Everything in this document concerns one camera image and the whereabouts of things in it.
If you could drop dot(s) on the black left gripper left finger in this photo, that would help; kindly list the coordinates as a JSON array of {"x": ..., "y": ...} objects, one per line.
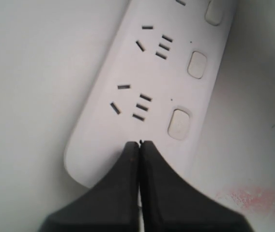
[{"x": 110, "y": 206}]

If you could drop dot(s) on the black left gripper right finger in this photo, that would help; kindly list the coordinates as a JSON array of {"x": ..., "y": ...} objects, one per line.
[{"x": 170, "y": 204}]

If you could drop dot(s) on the white five-socket power strip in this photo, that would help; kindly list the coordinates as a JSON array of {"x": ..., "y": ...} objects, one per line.
[{"x": 154, "y": 85}]

